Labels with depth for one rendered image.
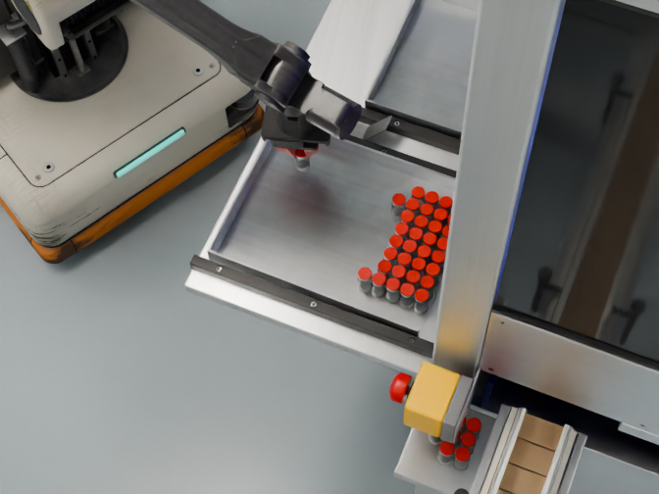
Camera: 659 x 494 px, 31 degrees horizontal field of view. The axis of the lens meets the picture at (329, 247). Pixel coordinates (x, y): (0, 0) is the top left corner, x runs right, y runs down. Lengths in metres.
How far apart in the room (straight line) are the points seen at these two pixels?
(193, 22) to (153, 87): 1.19
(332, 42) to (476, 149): 0.92
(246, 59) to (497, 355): 0.51
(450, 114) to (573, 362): 0.61
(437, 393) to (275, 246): 0.40
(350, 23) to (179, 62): 0.80
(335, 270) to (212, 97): 1.00
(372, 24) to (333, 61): 0.10
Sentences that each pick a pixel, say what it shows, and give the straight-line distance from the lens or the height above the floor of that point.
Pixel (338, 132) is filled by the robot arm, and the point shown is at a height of 1.11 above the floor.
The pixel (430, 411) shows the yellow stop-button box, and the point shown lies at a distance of 1.59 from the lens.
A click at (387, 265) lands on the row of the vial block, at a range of 1.78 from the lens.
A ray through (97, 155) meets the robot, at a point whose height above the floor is 0.28.
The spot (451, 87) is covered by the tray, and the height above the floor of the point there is 0.88.
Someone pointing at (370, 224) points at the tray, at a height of 0.88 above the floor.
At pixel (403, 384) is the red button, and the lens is 1.61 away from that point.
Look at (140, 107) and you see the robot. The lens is 2.74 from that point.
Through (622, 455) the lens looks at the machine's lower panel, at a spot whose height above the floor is 0.88.
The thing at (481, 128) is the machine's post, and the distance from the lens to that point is 1.12.
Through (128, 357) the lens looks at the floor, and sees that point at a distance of 2.77.
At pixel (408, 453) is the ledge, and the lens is 1.73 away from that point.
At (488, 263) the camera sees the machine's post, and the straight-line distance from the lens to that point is 1.34.
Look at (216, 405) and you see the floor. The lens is 2.70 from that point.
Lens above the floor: 2.53
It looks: 63 degrees down
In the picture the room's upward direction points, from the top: 4 degrees counter-clockwise
